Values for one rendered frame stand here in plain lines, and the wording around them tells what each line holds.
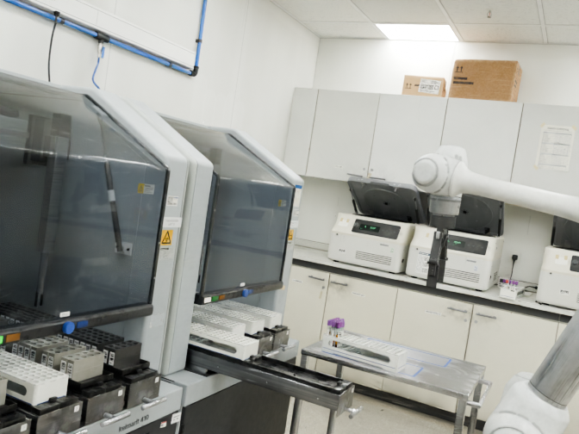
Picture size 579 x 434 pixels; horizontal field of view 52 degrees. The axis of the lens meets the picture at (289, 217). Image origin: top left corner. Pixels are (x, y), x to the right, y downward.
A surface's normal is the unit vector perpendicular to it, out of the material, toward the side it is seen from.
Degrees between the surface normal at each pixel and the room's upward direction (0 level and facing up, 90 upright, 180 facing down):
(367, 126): 90
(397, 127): 90
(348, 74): 90
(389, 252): 90
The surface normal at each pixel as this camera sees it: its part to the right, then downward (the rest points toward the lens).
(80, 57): 0.89, 0.15
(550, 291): -0.44, -0.02
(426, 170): -0.63, -0.03
